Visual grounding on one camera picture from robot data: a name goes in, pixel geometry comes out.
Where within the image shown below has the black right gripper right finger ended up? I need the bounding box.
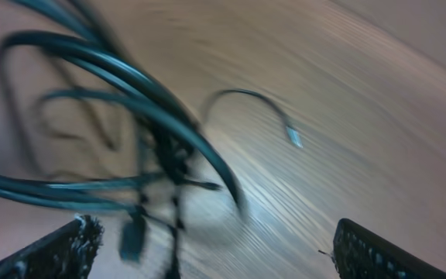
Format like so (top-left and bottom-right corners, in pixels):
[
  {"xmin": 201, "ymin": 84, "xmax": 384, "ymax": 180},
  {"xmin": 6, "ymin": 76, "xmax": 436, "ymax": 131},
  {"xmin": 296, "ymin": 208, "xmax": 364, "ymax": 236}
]
[{"xmin": 328, "ymin": 218, "xmax": 446, "ymax": 279}]

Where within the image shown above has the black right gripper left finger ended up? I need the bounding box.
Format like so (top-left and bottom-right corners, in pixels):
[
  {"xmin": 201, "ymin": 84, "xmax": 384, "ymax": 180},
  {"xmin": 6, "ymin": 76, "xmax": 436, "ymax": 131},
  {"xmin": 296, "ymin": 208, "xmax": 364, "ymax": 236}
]
[{"xmin": 0, "ymin": 215, "xmax": 104, "ymax": 279}]

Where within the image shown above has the black USB-C cable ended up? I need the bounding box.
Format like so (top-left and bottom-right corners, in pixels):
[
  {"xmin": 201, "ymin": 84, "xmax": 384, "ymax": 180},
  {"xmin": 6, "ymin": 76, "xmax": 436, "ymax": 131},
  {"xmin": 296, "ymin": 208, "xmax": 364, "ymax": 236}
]
[{"xmin": 0, "ymin": 38, "xmax": 304, "ymax": 279}]

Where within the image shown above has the cardboard wall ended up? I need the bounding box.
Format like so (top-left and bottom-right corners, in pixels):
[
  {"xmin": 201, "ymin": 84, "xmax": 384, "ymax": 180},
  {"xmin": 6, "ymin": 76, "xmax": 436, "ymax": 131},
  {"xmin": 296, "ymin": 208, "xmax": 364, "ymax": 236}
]
[{"xmin": 335, "ymin": 0, "xmax": 446, "ymax": 69}]

